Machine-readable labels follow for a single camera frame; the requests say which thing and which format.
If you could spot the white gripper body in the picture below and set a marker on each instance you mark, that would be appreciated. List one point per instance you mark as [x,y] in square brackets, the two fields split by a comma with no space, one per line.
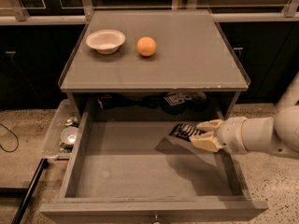
[230,134]

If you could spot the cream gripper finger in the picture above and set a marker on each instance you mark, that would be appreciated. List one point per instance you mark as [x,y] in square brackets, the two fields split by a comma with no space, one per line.
[209,126]
[206,141]

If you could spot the black snack bar packet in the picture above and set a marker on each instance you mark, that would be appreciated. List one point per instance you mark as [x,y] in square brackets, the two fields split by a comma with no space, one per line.
[184,131]

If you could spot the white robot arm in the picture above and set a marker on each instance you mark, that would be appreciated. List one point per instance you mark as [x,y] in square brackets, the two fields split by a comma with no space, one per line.
[276,136]

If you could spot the dark items behind drawer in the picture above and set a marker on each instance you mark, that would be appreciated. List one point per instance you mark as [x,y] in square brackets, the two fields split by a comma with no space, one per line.
[172,103]

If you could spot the grey open top drawer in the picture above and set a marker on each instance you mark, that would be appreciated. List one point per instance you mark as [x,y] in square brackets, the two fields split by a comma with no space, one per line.
[126,167]

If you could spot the grey cabinet with counter top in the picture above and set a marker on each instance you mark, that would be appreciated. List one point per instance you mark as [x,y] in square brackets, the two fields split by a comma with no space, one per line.
[191,55]

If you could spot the orange fruit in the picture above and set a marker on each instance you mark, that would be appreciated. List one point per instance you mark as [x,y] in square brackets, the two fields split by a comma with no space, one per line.
[146,46]

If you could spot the white paper bowl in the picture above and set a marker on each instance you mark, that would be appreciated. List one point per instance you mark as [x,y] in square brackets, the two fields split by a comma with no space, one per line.
[105,41]

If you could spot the small white cup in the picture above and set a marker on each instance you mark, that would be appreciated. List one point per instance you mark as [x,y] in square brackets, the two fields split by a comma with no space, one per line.
[69,135]

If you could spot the clear plastic storage bin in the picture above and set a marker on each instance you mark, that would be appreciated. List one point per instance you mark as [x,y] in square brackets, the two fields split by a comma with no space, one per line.
[52,147]

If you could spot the black bar on floor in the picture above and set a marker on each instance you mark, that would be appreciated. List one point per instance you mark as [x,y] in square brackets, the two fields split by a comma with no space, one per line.
[24,194]

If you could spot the metal window frame rail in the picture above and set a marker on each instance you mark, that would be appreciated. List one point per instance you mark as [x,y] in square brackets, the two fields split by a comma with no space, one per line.
[81,11]

